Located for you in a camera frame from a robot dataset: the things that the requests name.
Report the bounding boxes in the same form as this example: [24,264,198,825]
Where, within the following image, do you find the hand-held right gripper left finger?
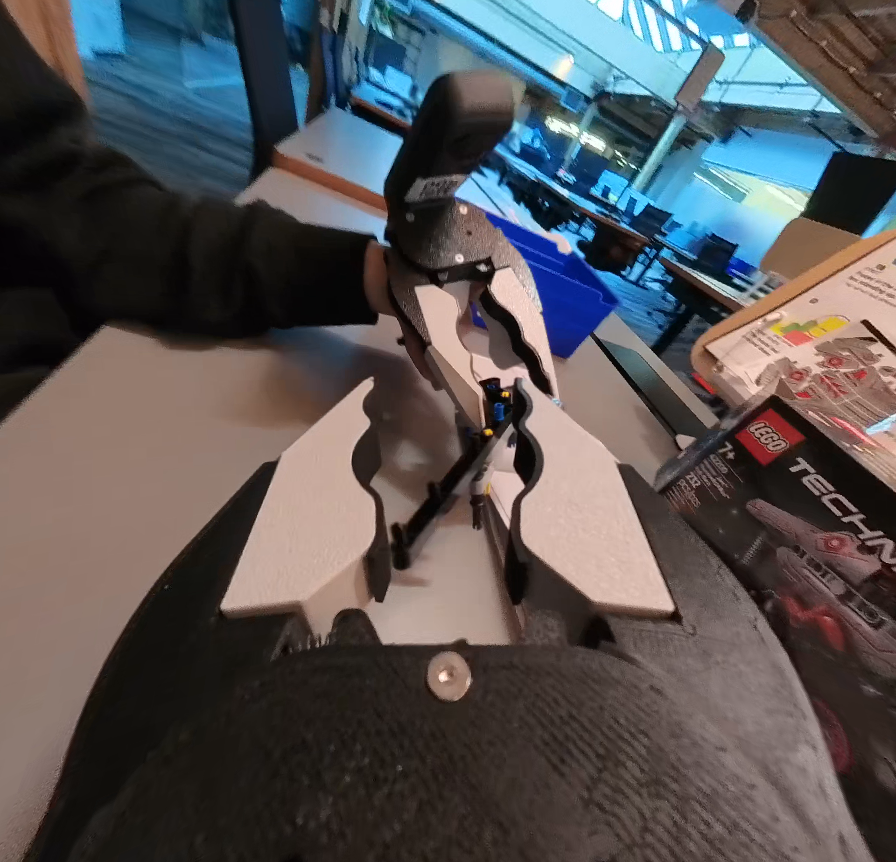
[221,378,392,621]

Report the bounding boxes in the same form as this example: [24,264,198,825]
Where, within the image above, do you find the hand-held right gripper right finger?
[504,378,677,621]

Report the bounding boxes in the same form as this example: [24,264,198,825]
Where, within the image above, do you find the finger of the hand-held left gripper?
[413,281,492,437]
[478,266,561,401]

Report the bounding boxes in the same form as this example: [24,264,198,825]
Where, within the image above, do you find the black toy brick beam assembly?
[391,375,522,572]

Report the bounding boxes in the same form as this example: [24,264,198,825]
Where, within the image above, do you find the person's left hand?
[363,241,443,390]

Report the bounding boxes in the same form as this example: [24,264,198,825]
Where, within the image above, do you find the blue bin with white label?
[470,211,620,359]

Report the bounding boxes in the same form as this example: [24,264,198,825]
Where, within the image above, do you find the white side table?
[273,106,414,208]

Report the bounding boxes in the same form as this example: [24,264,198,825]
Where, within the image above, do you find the dark toy brick set box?
[654,396,896,842]

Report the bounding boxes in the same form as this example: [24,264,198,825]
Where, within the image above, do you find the instruction sheet on board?
[689,228,896,422]

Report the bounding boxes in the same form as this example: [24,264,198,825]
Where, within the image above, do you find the printed instruction sheet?
[703,235,896,492]

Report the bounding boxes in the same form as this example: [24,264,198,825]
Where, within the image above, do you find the tan rounded board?
[759,217,863,282]

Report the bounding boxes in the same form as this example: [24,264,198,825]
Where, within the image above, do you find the hanging sign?
[674,42,727,115]

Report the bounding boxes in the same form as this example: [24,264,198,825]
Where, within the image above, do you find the black panel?
[804,149,896,236]

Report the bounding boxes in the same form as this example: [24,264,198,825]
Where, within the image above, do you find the black desk cable flap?
[595,336,718,450]

